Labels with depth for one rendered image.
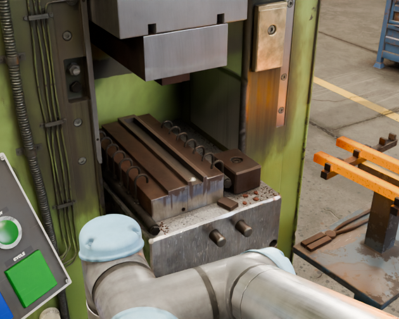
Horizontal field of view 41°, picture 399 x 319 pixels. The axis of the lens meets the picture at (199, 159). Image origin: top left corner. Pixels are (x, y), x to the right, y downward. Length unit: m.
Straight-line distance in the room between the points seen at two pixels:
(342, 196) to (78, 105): 2.17
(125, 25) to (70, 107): 0.27
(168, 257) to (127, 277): 0.69
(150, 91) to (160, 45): 0.60
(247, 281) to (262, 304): 0.05
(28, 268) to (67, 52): 0.46
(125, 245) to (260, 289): 0.17
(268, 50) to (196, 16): 0.34
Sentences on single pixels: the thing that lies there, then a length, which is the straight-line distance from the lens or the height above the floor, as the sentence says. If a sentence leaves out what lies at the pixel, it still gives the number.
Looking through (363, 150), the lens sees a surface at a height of 0.98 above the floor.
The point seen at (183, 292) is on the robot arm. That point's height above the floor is 1.27.
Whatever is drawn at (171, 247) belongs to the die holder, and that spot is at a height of 0.88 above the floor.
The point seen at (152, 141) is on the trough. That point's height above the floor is 0.99.
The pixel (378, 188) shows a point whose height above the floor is 0.97.
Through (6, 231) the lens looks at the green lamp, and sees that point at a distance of 1.02.
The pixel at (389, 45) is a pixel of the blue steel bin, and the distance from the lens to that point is 5.22.
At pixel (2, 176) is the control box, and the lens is 1.03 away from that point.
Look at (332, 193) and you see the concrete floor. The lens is 3.18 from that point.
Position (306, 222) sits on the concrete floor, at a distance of 2.91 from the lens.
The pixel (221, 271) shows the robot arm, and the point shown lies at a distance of 0.61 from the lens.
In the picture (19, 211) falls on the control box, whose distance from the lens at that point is 1.04.
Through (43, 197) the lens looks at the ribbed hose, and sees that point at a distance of 1.28.
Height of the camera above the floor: 1.67
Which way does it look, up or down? 29 degrees down
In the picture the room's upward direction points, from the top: straight up
